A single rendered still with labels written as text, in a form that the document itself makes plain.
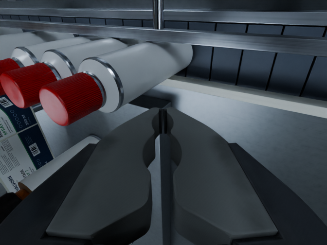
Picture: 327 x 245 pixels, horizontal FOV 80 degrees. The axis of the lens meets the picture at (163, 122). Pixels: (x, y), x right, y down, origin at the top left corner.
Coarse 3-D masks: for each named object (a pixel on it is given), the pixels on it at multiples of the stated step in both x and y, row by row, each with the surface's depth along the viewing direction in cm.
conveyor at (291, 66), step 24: (120, 24) 32; (144, 24) 30; (168, 24) 28; (192, 24) 26; (216, 24) 28; (240, 24) 24; (216, 48) 26; (192, 72) 30; (216, 72) 28; (240, 72) 26; (264, 72) 25; (288, 72) 24; (312, 72) 22; (312, 96) 23
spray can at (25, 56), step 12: (84, 36) 27; (96, 36) 28; (24, 48) 21; (36, 48) 22; (48, 48) 23; (0, 60) 20; (12, 60) 21; (24, 60) 21; (36, 60) 21; (0, 72) 19; (0, 84) 19
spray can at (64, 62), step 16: (64, 48) 19; (80, 48) 20; (96, 48) 21; (112, 48) 23; (48, 64) 18; (64, 64) 18; (0, 80) 17; (16, 80) 16; (32, 80) 17; (48, 80) 18; (16, 96) 17; (32, 96) 17
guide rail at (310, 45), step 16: (64, 32) 28; (80, 32) 26; (96, 32) 25; (112, 32) 24; (128, 32) 23; (144, 32) 22; (160, 32) 21; (176, 32) 20; (192, 32) 19; (208, 32) 18; (224, 32) 18; (240, 48) 17; (256, 48) 17; (272, 48) 16; (288, 48) 16; (304, 48) 15; (320, 48) 15
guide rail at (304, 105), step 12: (168, 84) 29; (180, 84) 28; (192, 84) 27; (204, 84) 26; (216, 84) 26; (228, 96) 25; (240, 96) 24; (252, 96) 24; (264, 96) 23; (276, 96) 23; (288, 96) 23; (288, 108) 22; (300, 108) 22; (312, 108) 21; (324, 108) 20
